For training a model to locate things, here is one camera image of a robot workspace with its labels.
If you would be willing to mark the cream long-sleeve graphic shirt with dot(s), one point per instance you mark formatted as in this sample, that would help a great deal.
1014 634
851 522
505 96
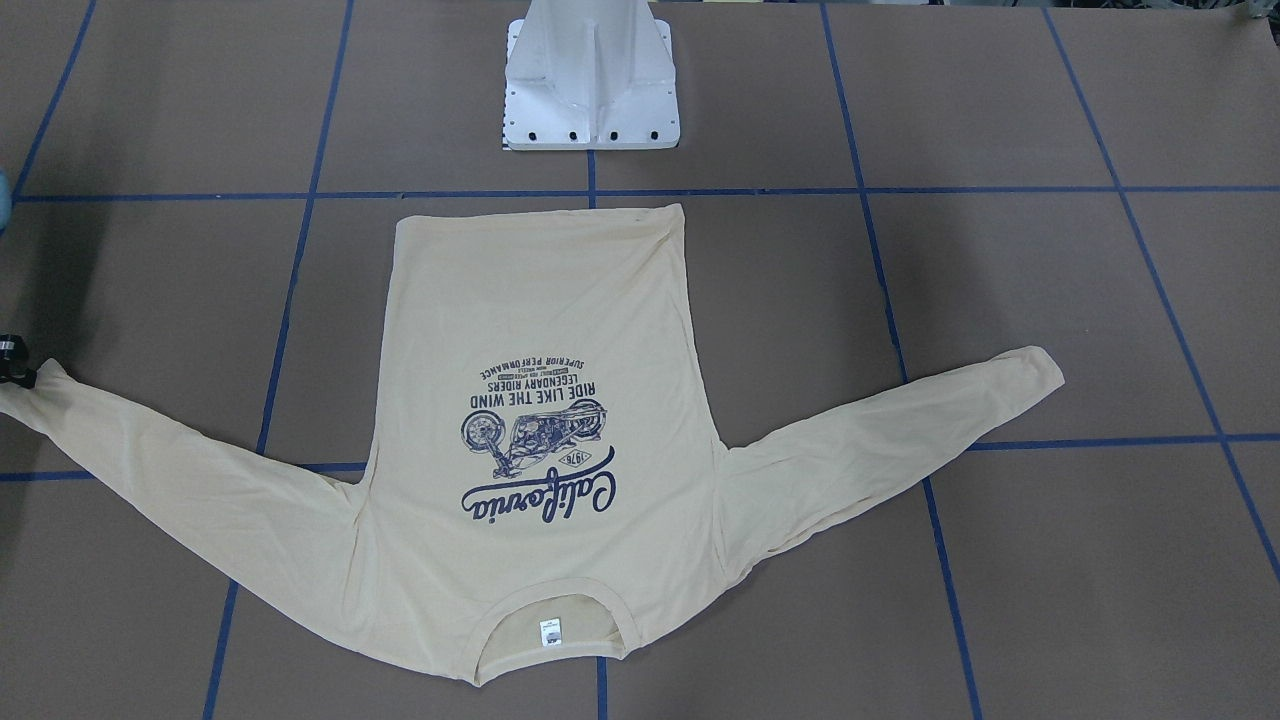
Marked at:
545 480

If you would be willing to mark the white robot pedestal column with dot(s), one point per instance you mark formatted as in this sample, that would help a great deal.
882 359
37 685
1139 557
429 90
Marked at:
590 75

